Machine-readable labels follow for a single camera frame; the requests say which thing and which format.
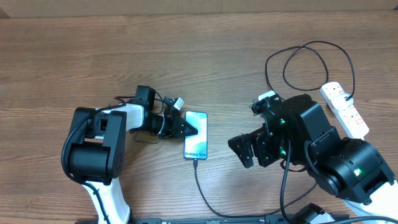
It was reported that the Samsung Galaxy smartphone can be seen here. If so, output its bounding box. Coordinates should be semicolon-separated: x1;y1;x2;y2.
183;111;208;160

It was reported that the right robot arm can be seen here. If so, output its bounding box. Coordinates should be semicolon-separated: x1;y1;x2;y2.
228;95;394;204

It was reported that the black USB charging cable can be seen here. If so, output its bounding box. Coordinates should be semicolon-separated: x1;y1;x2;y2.
193;40;356;218

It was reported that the white charger plug adapter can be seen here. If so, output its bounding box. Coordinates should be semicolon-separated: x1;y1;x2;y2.
330;93;354;112

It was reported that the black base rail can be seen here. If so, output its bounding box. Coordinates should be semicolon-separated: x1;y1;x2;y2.
74;213;352;224

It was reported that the white power strip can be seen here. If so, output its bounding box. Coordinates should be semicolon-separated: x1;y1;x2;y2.
320;82;369;139

